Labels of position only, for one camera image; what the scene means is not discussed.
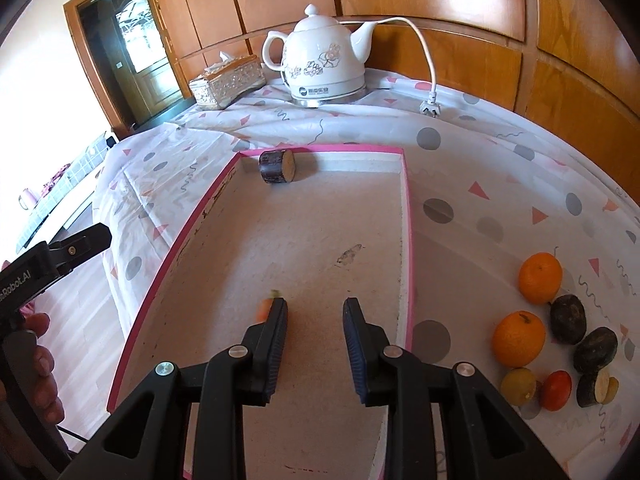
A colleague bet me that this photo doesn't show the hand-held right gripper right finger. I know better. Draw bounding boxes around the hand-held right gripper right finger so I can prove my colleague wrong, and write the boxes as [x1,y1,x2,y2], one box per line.
[342,297,576,480]

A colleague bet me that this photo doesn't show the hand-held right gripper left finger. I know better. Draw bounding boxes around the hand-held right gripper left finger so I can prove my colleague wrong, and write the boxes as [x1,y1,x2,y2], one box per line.
[60,297,290,480]

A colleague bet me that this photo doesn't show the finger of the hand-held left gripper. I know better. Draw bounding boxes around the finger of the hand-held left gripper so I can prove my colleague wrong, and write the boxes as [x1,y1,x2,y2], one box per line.
[47,224,112,276]

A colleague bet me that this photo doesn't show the orange carrot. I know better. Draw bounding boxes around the orange carrot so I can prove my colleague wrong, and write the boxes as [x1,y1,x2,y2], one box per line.
[256,290,281,322]

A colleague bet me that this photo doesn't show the pink rimmed tray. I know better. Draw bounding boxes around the pink rimmed tray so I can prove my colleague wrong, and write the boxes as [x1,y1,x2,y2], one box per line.
[107,143,418,480]

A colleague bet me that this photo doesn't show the orange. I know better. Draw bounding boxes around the orange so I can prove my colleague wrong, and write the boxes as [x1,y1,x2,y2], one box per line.
[518,252,564,305]
[491,311,546,367]

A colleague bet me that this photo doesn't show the person's left hand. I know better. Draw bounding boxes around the person's left hand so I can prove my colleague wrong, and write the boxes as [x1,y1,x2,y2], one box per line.
[25,312,66,426]

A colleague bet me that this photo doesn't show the tiled counter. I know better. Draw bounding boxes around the tiled counter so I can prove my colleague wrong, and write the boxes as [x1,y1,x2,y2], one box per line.
[15,130,121,256]

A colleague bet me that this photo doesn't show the wooden glass door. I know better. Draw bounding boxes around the wooden glass door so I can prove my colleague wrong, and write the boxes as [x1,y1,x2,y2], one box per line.
[63,0,193,128]

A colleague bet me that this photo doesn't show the red tomato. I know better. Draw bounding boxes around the red tomato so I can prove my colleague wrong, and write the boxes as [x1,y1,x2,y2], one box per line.
[541,370,573,411]

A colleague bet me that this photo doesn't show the white patterned tablecloth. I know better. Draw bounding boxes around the white patterned tablecloth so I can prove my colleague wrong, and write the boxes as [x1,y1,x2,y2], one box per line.
[92,67,636,480]

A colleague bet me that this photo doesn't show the gold patterned tissue box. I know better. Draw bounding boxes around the gold patterned tissue box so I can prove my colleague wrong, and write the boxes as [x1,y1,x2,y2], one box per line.
[188,52,267,111]

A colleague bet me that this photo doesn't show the silver kettle base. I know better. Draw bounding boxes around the silver kettle base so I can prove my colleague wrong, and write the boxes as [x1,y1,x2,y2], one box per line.
[289,86,370,109]

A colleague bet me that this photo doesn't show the white floral ceramic kettle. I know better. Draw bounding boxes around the white floral ceramic kettle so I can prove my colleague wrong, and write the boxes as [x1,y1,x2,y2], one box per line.
[262,4,377,103]

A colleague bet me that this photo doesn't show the black cable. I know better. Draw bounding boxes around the black cable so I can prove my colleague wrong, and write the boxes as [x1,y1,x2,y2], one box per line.
[56,424,98,445]

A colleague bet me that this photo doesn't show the white power cord with plug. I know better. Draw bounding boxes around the white power cord with plug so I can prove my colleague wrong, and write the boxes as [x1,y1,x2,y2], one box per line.
[342,16,445,117]

